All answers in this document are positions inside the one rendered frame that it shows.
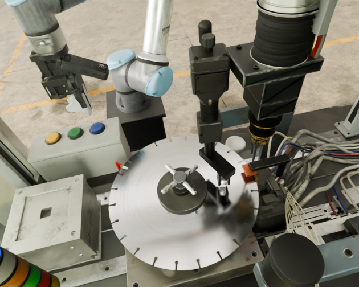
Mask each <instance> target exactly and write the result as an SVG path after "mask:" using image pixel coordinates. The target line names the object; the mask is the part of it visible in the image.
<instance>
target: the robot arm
mask: <svg viewBox="0 0 359 287"><path fill-rule="evenodd" d="M85 1H86V0H5V2H6V4H7V5H8V6H9V8H10V9H11V11H12V12H13V14H14V16H15V18H16V20H17V21H18V23H19V25H20V27H21V29H22V30H23V32H24V34H25V36H26V38H27V40H28V41H29V43H30V45H31V46H32V49H33V50H31V55H30V56H29V58H30V60H31V62H35V63H36V65H37V66H38V68H39V70H40V71H41V73H42V77H41V78H42V81H41V84H42V86H43V88H44V89H45V91H46V92H47V94H48V96H49V98H50V99H51V100H53V99H62V98H66V97H67V95H70V97H69V98H68V99H67V101H68V103H69V105H67V106H66V109H67V110H68V111H69V112H84V113H86V114H87V115H88V116H90V115H91V113H92V107H91V102H90V99H89V96H88V92H87V89H86V87H85V83H84V81H83V78H82V75H85V76H89V77H94V78H97V79H101V80H107V78H108V75H109V73H110V76H111V79H112V81H113V85H114V87H115V90H116V105H117V108H118V109H119V110H120V111H122V112H124V113H136V112H139V111H141V110H143V109H145V108H146V107H147V106H148V105H149V103H150V96H154V97H160V96H162V95H164V94H165V93H166V92H167V91H168V90H169V88H170V86H171V84H172V82H173V71H172V69H171V68H170V67H169V59H168V58H167V56H166V50H167V46H168V39H169V31H170V23H171V19H172V11H173V4H174V0H148V3H147V9H146V19H145V30H144V40H143V46H142V51H141V52H140V53H139V54H138V55H137V58H136V54H135V52H134V51H133V50H130V49H124V50H119V51H116V52H114V53H113V54H111V55H110V56H108V58H107V61H106V63H107V64H104V63H101V62H98V61H94V60H91V59H87V58H83V57H80V56H76V55H73V54H69V53H68V52H69V48H68V46H67V43H66V39H65V37H64V35H63V32H62V30H61V28H60V26H59V24H58V21H57V18H56V16H55V15H56V14H59V13H61V12H63V11H66V10H68V9H70V8H72V7H74V6H76V5H78V4H81V3H84V2H85ZM46 77H47V78H46ZM44 78H46V79H44ZM46 87H47V89H48V90H47V89H46ZM48 91H49V92H50V94H51V95H50V94H49V92H48Z"/></svg>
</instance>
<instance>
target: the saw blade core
mask: <svg viewBox="0 0 359 287"><path fill-rule="evenodd" d="M185 138H186V139H187V140H185ZM155 143H156V145H158V146H156V145H155ZM155 143H152V144H150V145H148V146H146V147H144V148H143V149H141V151H142V152H143V153H144V154H143V153H142V152H141V151H138V152H137V153H136V154H134V155H133V156H132V157H131V158H130V159H129V160H128V161H127V162H126V163H125V164H124V166H125V167H128V169H124V168H121V169H120V171H119V174H117V176H116V178H115V180H114V182H113V185H112V188H111V189H117V190H111V192H110V196H109V217H110V220H111V223H113V222H115V221H116V220H119V221H118V222H115V223H113V224H112V227H113V230H114V232H115V234H116V236H117V237H118V239H119V240H121V239H122V238H123V237H124V236H125V235H126V237H125V238H123V239H122V240H121V243H122V244H123V246H124V247H125V248H126V249H127V250H128V251H129V252H130V253H131V254H133V255H134V254H135V253H136V251H137V249H138V248H139V249H140V250H139V251H137V253H136V254H135V256H136V257H137V258H138V259H140V260H142V261H143V262H145V263H147V264H150V265H153V263H154V261H155V257H157V260H156V262H155V264H154V266H155V267H158V268H162V269H168V270H176V264H175V262H176V261H178V264H177V270H194V269H199V266H198V262H197V259H199V260H200V262H199V263H200V266H201V268H204V267H207V266H209V265H212V264H215V263H217V262H219V261H221V258H220V257H219V255H218V254H217V252H220V256H221V257H222V259H224V258H226V257H227V256H228V255H230V254H232V253H233V252H234V251H235V250H236V249H237V248H238V247H239V245H238V244H237V243H236V242H234V241H233V240H234V239H235V240H236V241H237V242H238V243H239V244H240V245H241V244H242V243H243V242H244V241H245V239H246V238H247V236H248V235H249V233H250V232H251V230H252V228H250V227H253V226H254V223H255V220H256V217H257V214H258V210H256V209H258V208H259V193H258V187H257V184H256V180H255V178H254V176H253V175H252V176H249V177H246V175H245V172H244V170H243V168H242V165H244V164H246V163H245V161H243V159H242V158H241V157H240V156H239V155H238V154H237V153H236V152H235V151H233V150H232V151H230V150H231V149H230V148H229V147H227V146H226V145H224V144H222V143H220V142H218V143H217V144H216V146H215V151H217V152H218V153H219V154H220V155H221V156H222V157H223V158H224V159H226V160H227V161H228V162H229V163H231V164H232V165H233V166H234V167H235V168H236V171H235V174H234V175H233V176H232V177H231V179H230V185H221V186H218V182H217V172H216V171H215V170H214V169H213V168H212V167H211V166H210V165H209V164H208V163H207V162H206V161H205V160H204V159H203V158H201V157H200V156H199V149H201V148H203V147H204V143H199V138H198V137H197V136H187V137H186V136H177V137H171V142H170V138H166V139H163V140H159V141H157V142H155ZM227 152H229V153H227ZM129 161H130V162H132V163H130V162H129ZM242 161H243V162H242ZM238 162H240V163H238ZM166 164H169V165H170V166H171V167H172V168H173V169H175V168H178V167H188V168H191V167H193V166H194V165H198V169H196V171H198V172H199V173H200V174H201V175H202V176H203V177H204V179H205V181H206V184H207V195H206V198H205V200H204V201H203V203H202V204H201V205H200V206H199V207H198V208H196V209H195V210H193V211H190V212H186V213H176V212H172V211H169V210H167V209H166V208H165V207H164V206H163V205H162V204H161V203H160V201H159V199H158V196H157V185H158V182H159V180H160V179H161V177H162V176H163V175H164V174H165V173H167V172H168V171H169V170H168V169H167V168H166V167H165V165H166ZM120 174H123V176H122V175H120ZM251 190H252V191H253V192H251ZM114 204H116V205H115V206H111V205H114ZM250 207H253V208H256V209H251V208H250ZM244 224H247V225H248V226H250V227H248V226H245V225H244Z"/></svg>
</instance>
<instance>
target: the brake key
mask: <svg viewBox="0 0 359 287"><path fill-rule="evenodd" d="M103 128H104V127H103V125H102V123H99V122H97V123H94V124H93V125H92V126H91V128H90V129H91V132H92V133H98V132H100V131H102V130H103Z"/></svg>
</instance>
